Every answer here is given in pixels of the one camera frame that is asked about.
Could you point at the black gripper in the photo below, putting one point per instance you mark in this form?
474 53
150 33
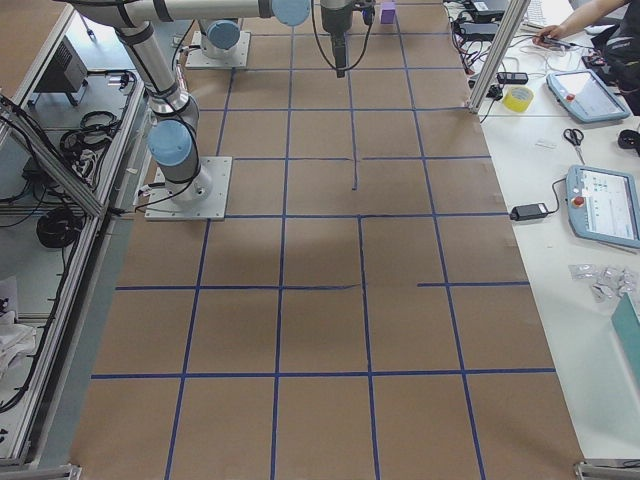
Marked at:
334 20

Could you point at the person hand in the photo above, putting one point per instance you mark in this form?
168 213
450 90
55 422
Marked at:
554 32

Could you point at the purple foam cube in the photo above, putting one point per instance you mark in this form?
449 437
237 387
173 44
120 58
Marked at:
387 13

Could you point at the black remote device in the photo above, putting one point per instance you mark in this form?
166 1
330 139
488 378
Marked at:
512 78

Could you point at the yellow tape roll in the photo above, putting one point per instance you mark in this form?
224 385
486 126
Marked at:
518 98

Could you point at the far teach pendant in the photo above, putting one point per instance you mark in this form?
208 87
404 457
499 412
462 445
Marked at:
586 97

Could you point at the teach pendant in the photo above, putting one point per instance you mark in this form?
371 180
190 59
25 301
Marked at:
603 205
586 97

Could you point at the black power adapter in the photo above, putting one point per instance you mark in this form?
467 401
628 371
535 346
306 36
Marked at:
528 212

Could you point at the grey control box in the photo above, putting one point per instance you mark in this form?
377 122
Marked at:
66 73

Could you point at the near teach pendant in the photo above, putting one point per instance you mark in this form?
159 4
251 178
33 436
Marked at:
603 205

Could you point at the plastic bags of parts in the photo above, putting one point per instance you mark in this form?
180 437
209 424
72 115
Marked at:
606 282

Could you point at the teal board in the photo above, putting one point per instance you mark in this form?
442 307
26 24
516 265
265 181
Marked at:
625 321

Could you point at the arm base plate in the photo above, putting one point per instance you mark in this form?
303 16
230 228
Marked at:
206 56
220 190

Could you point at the aluminium frame post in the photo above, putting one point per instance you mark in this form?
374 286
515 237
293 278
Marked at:
509 25

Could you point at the black handled scissors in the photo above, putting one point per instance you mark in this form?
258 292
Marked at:
575 137

